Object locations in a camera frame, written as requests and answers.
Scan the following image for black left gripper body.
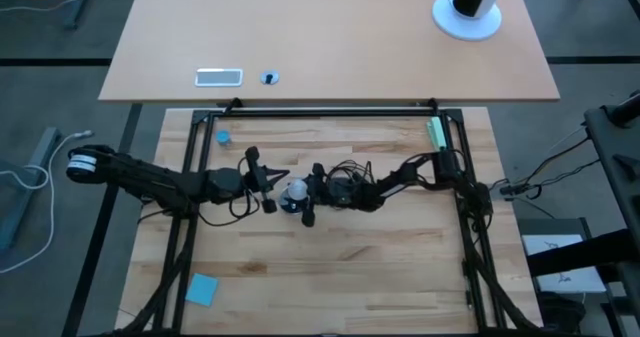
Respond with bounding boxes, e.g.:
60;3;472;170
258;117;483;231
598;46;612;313
239;146;279;214

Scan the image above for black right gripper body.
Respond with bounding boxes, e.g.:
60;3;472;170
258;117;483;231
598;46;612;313
302;162;354;227

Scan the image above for chrome lamp base with socket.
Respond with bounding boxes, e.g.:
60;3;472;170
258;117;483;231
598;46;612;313
278;186;307;216

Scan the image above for mint green stapler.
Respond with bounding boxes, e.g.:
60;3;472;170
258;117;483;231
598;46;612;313
426;116;448;152

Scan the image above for blue sticky note pad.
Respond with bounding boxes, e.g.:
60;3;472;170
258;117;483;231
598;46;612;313
184;272;220;308

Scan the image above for beige wooden desk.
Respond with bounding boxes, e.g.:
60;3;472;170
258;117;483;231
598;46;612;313
98;0;561;103

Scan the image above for white round lamp base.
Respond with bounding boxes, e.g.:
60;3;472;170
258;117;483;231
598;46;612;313
431;0;510;42

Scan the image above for grey metal table foot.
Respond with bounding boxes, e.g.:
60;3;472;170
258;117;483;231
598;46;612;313
0;126;62;252
59;0;97;31

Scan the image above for white paper sheets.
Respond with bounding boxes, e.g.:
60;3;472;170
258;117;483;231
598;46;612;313
521;233;607;294

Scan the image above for black bag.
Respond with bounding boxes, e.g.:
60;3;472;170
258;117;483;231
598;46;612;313
538;291;587;336

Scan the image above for black equipment stand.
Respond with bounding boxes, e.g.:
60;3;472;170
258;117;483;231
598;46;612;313
527;89;640;337

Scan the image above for black lamp power cord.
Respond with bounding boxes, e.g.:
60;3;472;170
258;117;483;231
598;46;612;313
324;159;376;186

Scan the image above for black aluminium table frame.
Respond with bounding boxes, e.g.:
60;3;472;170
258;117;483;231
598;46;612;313
99;98;546;337

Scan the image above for black floor cable bundle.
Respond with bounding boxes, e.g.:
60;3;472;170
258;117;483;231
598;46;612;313
492;135;601;202

